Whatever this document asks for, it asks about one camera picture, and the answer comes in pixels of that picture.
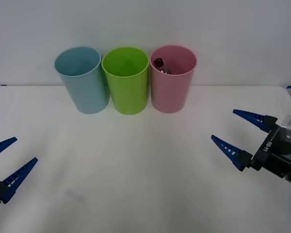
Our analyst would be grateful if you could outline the green plastic bin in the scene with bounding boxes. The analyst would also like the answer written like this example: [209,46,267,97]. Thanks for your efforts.
[101,46,150,115]

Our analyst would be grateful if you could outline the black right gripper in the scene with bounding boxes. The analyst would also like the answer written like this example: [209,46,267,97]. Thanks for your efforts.
[210,109,291,180]

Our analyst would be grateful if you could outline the pink plastic bin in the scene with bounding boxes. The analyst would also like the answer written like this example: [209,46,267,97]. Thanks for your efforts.
[149,45,198,114]

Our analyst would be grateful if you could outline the pale blue plastic bin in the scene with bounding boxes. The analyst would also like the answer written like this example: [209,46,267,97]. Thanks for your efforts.
[54,46,110,115]

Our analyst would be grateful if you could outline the clear bottle with black cap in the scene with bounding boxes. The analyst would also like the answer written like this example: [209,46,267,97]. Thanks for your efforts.
[153,57,172,74]

